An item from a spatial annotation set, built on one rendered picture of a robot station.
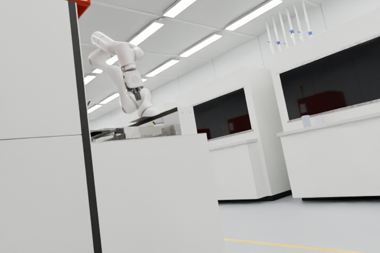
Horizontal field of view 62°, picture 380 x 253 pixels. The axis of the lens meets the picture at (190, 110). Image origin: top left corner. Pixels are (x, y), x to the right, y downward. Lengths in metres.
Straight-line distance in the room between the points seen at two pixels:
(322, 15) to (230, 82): 1.69
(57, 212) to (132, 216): 0.38
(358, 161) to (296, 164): 0.73
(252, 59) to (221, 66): 0.77
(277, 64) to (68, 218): 3.94
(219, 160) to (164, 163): 3.73
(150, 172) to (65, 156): 0.43
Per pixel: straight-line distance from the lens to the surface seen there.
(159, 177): 1.25
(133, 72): 1.82
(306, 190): 4.15
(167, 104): 6.45
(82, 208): 0.90
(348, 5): 5.22
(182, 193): 1.31
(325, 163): 3.96
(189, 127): 1.46
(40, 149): 0.88
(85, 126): 0.92
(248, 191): 4.68
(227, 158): 4.85
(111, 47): 1.96
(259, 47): 5.89
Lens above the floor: 0.69
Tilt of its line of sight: 10 degrees up
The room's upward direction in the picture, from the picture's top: 9 degrees counter-clockwise
